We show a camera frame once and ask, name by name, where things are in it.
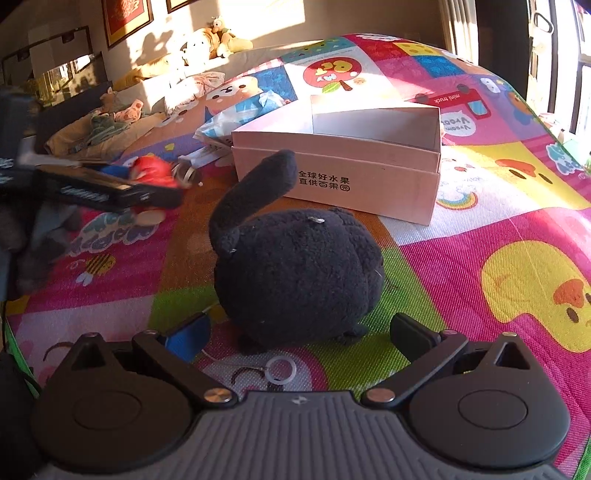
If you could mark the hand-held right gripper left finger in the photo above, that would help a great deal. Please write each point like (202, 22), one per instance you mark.
(187, 339)

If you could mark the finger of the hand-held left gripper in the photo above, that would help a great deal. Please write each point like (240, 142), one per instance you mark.
(147, 196)

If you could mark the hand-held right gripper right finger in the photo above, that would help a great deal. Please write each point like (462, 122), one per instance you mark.
(411, 337)

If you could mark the red plush toy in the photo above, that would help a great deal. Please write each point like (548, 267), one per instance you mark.
(154, 168)

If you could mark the black plush toy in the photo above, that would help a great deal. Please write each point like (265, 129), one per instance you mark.
(295, 272)

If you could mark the pink cardboard box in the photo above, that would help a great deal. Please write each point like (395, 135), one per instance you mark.
(369, 170)

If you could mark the colourful printed play mat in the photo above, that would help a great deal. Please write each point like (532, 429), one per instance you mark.
(461, 277)

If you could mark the green cloth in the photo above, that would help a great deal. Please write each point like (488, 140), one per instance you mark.
(104, 127)

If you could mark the dark cabinet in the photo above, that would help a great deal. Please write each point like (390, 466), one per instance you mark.
(69, 74)

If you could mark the pink plush toy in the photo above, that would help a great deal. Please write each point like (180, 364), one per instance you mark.
(124, 108)

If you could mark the blue white plastic packet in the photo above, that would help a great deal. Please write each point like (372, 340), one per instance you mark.
(221, 129)

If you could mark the white plush toy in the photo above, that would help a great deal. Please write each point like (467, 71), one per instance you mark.
(196, 46)

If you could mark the red framed picture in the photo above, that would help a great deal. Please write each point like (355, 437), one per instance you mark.
(124, 21)

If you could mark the dark framed picture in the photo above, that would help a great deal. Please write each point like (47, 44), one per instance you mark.
(182, 4)

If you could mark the beige curtain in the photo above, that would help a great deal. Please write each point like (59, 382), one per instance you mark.
(457, 27)

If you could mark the window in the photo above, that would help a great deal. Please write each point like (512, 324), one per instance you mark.
(568, 60)

